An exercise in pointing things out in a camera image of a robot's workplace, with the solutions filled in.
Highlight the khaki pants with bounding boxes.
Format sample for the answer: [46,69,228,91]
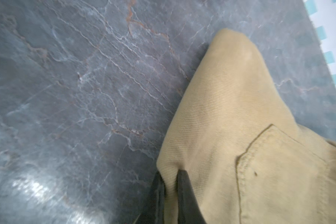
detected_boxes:
[157,29,336,224]

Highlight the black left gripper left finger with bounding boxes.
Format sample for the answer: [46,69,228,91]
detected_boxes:
[134,171,165,224]

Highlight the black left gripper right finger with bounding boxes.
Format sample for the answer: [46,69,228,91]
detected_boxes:
[176,170,206,224]

